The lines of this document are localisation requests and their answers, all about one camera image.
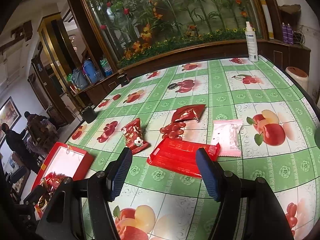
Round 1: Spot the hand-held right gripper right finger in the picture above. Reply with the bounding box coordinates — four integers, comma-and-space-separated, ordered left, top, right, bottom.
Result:
196, 148, 295, 240

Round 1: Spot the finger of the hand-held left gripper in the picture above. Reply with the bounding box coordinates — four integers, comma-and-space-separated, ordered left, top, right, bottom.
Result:
23, 185, 48, 206

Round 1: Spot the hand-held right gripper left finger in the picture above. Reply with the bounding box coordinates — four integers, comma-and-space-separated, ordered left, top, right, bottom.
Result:
36, 147, 133, 240

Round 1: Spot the shiny red snack packet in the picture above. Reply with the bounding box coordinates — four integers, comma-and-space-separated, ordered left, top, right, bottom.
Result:
44, 171, 66, 188

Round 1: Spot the bright red snack packet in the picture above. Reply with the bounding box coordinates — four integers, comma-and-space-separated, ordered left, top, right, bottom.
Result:
147, 138, 221, 178

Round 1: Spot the red box with white inside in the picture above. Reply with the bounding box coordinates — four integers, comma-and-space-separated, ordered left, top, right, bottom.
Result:
31, 142, 95, 220

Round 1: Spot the red flower print snack packet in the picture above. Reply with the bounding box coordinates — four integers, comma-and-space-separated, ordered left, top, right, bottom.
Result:
121, 119, 146, 155

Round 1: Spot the pale pink snack packet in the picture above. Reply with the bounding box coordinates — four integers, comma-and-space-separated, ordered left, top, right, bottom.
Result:
209, 119, 243, 158

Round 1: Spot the wooden chair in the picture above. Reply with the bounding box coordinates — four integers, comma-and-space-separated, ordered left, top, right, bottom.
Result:
26, 116, 60, 155

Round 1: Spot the dark red snack packet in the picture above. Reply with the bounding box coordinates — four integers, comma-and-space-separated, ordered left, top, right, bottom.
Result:
172, 104, 206, 123

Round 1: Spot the black round container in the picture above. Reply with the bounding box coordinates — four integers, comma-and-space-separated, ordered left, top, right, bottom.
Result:
82, 106, 98, 124

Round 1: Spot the green fruit print tablecloth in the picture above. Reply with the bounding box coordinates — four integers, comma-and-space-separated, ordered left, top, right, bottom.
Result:
67, 55, 320, 240

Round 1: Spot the small black box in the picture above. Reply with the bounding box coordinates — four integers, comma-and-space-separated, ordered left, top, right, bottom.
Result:
117, 73, 130, 87

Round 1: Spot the blue thermos jug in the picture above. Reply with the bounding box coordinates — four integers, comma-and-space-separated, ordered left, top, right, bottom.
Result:
82, 59, 97, 84

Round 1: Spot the green label water bottle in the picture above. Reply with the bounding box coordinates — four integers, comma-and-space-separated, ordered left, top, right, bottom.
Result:
100, 56, 112, 77

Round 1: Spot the white stool with orange top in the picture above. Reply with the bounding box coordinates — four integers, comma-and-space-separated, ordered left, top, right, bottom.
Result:
285, 66, 309, 92

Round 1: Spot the gold framed wooden cabinet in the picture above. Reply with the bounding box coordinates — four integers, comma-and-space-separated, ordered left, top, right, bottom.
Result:
27, 12, 87, 125

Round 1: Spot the white spray bottle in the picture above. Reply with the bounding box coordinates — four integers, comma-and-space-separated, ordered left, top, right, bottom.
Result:
245, 21, 260, 63

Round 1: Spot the artificial flower display panel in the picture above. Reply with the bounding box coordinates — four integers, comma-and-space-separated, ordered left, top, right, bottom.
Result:
75, 0, 266, 68

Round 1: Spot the framed wall painting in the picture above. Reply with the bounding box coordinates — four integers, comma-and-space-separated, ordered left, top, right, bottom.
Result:
0, 96, 22, 146

